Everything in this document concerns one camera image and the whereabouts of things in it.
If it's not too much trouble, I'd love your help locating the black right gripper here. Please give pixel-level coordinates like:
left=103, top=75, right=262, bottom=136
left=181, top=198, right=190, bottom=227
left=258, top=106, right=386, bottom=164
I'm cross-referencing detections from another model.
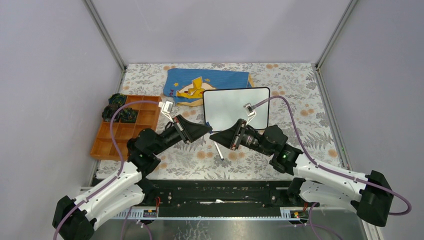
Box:
left=209, top=118, right=274, bottom=157

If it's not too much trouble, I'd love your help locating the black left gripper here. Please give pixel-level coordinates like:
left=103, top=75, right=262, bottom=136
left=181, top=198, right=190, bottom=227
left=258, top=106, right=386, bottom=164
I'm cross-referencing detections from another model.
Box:
left=152, top=114, right=212, bottom=156

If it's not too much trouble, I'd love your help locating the white marker pen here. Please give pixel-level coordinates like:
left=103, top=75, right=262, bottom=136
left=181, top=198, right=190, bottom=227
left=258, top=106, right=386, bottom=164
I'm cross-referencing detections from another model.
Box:
left=214, top=141, right=224, bottom=161

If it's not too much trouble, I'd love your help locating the black framed whiteboard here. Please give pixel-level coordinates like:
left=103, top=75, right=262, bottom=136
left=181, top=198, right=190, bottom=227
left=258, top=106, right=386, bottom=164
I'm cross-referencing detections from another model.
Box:
left=203, top=87, right=271, bottom=132

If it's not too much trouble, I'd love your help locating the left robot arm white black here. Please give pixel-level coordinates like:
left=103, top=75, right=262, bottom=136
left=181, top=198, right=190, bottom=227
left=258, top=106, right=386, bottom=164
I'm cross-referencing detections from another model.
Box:
left=52, top=115, right=213, bottom=240

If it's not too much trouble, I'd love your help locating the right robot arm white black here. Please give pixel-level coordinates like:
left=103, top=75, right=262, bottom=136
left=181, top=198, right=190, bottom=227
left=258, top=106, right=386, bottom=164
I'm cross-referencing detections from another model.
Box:
left=210, top=119, right=394, bottom=227

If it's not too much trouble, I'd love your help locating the blue pikachu cloth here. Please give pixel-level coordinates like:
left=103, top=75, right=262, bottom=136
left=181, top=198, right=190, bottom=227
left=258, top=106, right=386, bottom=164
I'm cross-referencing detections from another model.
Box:
left=163, top=68, right=255, bottom=107

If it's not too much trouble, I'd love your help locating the orange compartment tray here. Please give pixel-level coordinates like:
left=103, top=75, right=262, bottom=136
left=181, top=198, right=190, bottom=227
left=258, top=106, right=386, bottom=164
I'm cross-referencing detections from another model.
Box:
left=90, top=95, right=162, bottom=161

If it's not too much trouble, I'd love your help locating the dark green scrunchie right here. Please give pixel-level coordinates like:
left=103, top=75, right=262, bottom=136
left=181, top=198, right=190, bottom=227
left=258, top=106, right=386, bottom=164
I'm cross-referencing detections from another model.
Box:
left=119, top=107, right=138, bottom=124

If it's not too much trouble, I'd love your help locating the dark green scrunchie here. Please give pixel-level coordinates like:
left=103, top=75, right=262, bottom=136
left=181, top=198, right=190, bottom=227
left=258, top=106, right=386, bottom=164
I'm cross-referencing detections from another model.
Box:
left=108, top=93, right=127, bottom=106
left=119, top=107, right=138, bottom=124

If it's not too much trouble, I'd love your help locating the floral tablecloth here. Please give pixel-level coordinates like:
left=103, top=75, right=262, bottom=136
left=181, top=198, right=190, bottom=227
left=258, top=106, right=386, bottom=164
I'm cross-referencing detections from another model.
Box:
left=95, top=62, right=339, bottom=182

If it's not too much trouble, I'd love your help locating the dark green scrunchie top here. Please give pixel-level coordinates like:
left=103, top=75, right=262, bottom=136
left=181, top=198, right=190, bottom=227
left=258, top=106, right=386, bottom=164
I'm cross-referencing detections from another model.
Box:
left=108, top=93, right=127, bottom=106

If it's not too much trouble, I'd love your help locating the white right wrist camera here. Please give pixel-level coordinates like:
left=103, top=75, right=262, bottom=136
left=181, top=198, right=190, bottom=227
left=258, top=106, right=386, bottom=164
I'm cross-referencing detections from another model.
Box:
left=243, top=103, right=257, bottom=125

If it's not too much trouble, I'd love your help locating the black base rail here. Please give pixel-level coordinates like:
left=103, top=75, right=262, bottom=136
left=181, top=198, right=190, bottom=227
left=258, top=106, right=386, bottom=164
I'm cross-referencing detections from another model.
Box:
left=138, top=180, right=312, bottom=216

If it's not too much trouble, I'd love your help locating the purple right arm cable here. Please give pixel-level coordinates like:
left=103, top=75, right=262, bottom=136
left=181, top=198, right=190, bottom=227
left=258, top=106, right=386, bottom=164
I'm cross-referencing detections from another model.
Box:
left=251, top=96, right=413, bottom=216

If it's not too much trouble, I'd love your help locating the right aluminium frame post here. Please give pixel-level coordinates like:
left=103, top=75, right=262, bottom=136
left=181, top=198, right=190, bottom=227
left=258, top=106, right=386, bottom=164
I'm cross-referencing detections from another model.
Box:
left=315, top=0, right=360, bottom=70

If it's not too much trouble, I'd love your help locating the aluminium frame post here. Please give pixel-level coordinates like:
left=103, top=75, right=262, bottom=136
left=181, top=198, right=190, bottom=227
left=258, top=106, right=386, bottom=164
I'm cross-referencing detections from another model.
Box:
left=315, top=0, right=360, bottom=70
left=82, top=0, right=126, bottom=72

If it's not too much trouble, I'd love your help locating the left aluminium frame post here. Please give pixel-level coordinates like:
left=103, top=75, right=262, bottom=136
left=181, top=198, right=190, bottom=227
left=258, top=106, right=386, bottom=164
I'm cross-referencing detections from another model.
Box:
left=82, top=0, right=126, bottom=72

